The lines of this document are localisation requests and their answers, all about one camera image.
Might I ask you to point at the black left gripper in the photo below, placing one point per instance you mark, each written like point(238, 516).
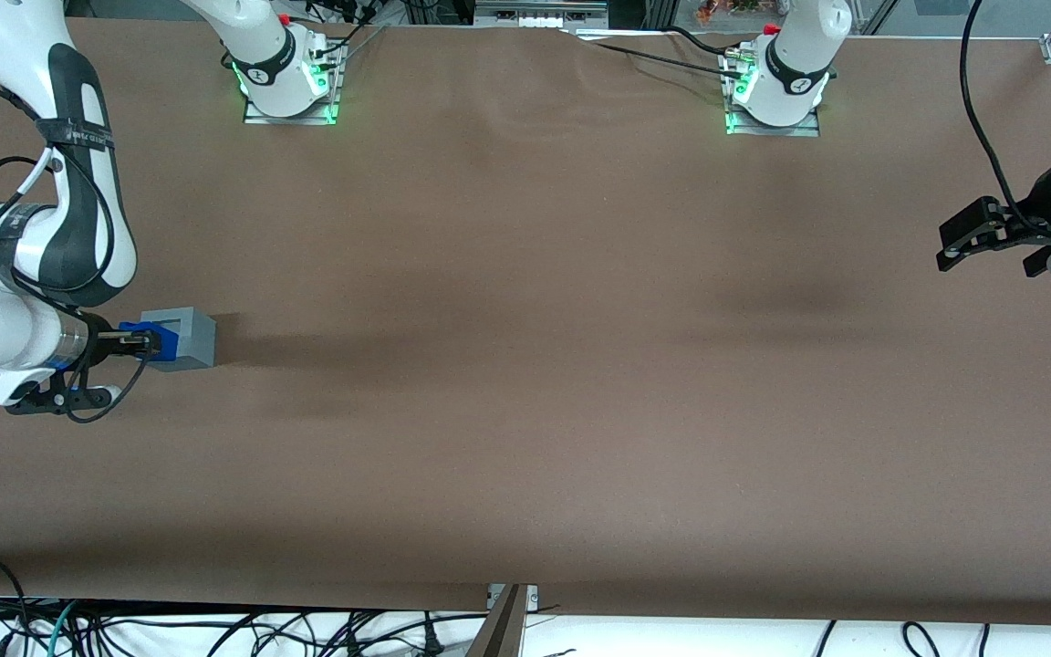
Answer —
point(1040, 212)

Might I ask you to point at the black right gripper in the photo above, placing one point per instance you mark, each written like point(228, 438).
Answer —
point(104, 340)

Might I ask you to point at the blue plastic insert part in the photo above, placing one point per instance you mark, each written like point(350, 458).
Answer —
point(170, 345)

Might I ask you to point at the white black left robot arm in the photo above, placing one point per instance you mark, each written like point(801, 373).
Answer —
point(795, 73)

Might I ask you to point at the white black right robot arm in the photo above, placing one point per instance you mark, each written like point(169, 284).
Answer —
point(78, 228)

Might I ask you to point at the gray square hollow base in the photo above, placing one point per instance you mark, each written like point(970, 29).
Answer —
point(197, 342)

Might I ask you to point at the brown table cover sheet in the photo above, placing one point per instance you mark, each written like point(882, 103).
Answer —
point(525, 365)

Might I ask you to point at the silver equipment rack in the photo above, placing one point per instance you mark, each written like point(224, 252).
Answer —
point(539, 11)

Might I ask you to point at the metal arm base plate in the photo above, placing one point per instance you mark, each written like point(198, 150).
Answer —
point(256, 114)
point(795, 130)

